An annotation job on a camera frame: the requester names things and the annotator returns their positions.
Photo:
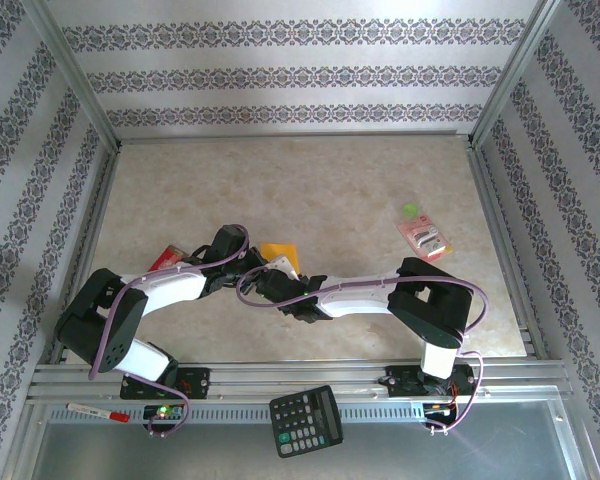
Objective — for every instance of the aluminium corner post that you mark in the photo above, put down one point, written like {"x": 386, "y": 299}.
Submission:
{"x": 75, "y": 75}
{"x": 517, "y": 70}

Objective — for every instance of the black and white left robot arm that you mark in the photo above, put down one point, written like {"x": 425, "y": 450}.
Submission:
{"x": 95, "y": 320}

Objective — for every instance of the white marker with red cap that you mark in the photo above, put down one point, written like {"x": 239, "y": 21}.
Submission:
{"x": 95, "y": 411}

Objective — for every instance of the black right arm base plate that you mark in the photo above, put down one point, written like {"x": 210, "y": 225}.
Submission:
{"x": 400, "y": 382}

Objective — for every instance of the aluminium side rail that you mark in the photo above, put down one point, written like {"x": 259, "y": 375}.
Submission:
{"x": 497, "y": 225}
{"x": 92, "y": 235}

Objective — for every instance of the pink blister package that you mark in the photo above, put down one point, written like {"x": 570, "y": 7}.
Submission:
{"x": 425, "y": 237}

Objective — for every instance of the small circuit board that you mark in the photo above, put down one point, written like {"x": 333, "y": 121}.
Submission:
{"x": 162, "y": 411}
{"x": 437, "y": 410}

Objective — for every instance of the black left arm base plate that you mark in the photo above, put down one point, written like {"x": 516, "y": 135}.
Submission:
{"x": 197, "y": 382}

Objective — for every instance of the small green cap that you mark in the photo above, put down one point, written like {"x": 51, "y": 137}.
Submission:
{"x": 411, "y": 210}

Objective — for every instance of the grey metal tray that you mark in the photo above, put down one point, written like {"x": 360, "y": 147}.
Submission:
{"x": 180, "y": 455}

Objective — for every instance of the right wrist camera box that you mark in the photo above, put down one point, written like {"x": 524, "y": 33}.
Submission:
{"x": 282, "y": 265}

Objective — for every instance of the aluminium cross rail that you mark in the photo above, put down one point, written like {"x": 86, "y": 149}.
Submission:
{"x": 295, "y": 136}

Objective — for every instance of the black calculator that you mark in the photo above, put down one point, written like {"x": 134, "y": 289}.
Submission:
{"x": 305, "y": 420}

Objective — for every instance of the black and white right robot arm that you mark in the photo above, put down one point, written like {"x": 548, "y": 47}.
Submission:
{"x": 430, "y": 310}

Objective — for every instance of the red packet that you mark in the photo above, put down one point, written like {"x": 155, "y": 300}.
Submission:
{"x": 167, "y": 257}

